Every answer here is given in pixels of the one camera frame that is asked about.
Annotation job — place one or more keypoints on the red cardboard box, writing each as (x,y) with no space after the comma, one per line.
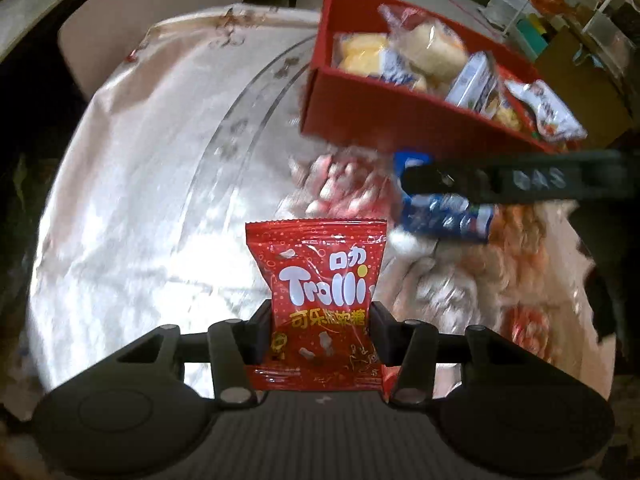
(346,109)

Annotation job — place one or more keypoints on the white wire shelf rack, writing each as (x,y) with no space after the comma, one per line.
(531,24)

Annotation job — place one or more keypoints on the Horsh toast bread pack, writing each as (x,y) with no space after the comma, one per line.
(372,56)

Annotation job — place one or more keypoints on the white chicken snack packet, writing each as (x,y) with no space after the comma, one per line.
(554,120)

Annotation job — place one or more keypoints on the red Trolli candy bag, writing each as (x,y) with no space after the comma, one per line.
(322,275)

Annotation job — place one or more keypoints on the brown wooden cabinet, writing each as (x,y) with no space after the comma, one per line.
(588,91)

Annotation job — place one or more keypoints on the blue coconut candy bag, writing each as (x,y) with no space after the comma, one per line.
(445,216)

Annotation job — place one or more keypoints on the red green snack packet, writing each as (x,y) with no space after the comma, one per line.
(526,118)

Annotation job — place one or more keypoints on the Kaprons wafer pack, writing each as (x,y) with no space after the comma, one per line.
(476,87)

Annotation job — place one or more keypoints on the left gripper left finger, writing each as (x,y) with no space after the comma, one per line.
(232,345)

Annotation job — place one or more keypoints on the floral satin tablecloth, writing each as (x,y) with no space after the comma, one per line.
(197,136)

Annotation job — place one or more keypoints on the waffle cookie packet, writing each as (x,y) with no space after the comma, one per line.
(500,110)

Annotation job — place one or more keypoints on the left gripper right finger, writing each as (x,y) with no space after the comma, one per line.
(407,351)

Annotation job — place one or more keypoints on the steamed cake packet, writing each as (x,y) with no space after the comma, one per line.
(425,42)

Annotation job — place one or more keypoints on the beige side cabinet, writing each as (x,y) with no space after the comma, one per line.
(94,35)

